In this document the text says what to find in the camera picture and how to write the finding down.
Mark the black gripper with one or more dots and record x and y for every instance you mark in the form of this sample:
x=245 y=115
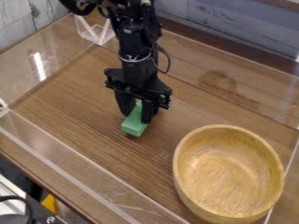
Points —
x=135 y=81

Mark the green rectangular block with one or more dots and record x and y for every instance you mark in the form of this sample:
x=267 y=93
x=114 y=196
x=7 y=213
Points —
x=132 y=126

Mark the brown wooden bowl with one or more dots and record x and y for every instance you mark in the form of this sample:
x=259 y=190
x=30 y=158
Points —
x=229 y=174

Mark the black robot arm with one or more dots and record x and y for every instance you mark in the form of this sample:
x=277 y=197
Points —
x=138 y=29

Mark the yellow warning sticker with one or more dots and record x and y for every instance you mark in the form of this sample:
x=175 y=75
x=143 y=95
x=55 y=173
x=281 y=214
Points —
x=50 y=203

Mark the clear acrylic enclosure wall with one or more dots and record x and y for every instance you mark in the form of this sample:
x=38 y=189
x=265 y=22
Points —
x=60 y=127

